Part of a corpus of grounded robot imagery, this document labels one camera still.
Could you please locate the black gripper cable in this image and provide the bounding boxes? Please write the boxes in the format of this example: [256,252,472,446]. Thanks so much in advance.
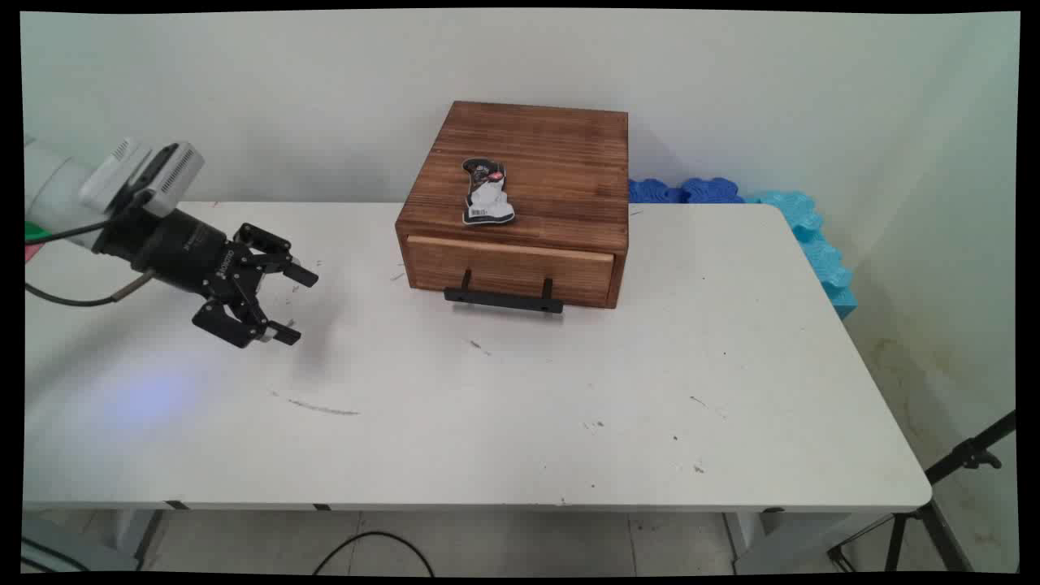
[24,221,156,308]

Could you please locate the dark blue foam mat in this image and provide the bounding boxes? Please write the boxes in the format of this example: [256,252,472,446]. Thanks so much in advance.
[628,178,688,205]
[681,176,745,205]

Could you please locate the wooden drawer with black handle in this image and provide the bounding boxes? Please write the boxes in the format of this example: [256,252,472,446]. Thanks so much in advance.
[405,235,617,315]

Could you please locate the black floor cable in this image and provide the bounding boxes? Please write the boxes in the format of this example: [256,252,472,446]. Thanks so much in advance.
[312,531,436,577]

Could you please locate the white table leg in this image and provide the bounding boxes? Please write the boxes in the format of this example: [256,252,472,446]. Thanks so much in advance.
[722,509,896,574]
[112,509,170,563]

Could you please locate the black camera tripod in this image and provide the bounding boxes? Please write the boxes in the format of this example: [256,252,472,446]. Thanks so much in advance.
[827,410,1017,574]

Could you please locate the light blue foam mat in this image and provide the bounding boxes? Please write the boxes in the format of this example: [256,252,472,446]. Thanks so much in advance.
[743,189,859,320]

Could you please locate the brown wooden drawer cabinet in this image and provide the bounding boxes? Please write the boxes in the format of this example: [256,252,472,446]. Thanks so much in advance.
[395,101,631,310]

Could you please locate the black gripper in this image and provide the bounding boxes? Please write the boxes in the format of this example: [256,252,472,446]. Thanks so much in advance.
[92,206,320,349]

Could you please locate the black white snack packet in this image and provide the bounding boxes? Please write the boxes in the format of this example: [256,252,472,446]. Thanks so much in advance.
[461,157,516,226]

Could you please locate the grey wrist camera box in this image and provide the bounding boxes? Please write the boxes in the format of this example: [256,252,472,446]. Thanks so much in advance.
[130,141,206,218]

